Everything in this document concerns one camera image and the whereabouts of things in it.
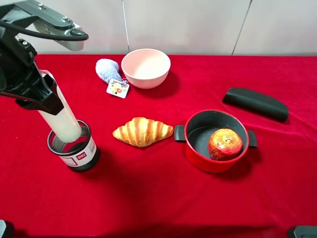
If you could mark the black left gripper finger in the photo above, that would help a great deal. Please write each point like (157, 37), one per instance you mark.
(51, 103)

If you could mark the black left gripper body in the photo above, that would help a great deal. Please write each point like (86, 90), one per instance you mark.
(20, 81)

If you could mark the white cylindrical bottle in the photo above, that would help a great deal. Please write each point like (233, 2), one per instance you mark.
(64, 124)

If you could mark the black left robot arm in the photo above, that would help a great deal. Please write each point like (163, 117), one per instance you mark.
(13, 16)

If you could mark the black mesh pen holder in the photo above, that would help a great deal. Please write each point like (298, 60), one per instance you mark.
(79, 155)

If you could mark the blue plush toy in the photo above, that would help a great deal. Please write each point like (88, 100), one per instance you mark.
(107, 69)

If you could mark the colourful paper tag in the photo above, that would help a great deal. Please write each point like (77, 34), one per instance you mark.
(118, 88)

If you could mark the toy croissant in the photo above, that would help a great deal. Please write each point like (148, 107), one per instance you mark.
(143, 132)

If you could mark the pink ribbed bowl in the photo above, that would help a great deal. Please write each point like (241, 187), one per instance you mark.
(146, 68)

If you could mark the red toy apple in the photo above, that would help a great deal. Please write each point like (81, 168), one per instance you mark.
(224, 144)

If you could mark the black glasses case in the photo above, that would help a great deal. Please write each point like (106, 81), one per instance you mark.
(257, 102)

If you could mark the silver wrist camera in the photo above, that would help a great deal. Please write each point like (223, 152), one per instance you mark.
(50, 21)

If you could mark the red pot with black handles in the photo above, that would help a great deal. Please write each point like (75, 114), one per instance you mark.
(197, 131)

